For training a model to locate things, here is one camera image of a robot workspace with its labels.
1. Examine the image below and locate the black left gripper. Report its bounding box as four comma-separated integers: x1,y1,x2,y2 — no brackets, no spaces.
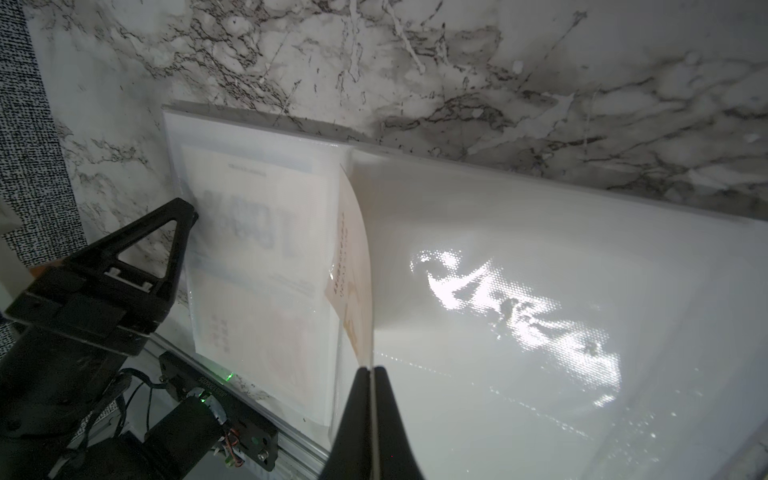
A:
5,198,199,356

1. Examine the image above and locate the pink card gold character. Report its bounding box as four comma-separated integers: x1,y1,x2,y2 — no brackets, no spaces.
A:
325,172,373,367

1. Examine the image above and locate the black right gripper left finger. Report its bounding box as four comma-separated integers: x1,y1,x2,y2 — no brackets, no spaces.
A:
319,367,372,480

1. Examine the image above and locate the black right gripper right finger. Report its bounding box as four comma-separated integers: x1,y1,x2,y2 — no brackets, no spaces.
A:
373,366,424,480

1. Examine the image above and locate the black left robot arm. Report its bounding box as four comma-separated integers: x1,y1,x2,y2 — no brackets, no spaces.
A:
1,199,227,479

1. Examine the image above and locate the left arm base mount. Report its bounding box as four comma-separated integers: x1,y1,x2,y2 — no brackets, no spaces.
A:
159,352,278,472

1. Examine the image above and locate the white photo album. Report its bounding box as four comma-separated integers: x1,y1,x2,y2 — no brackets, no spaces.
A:
164,110,767,479

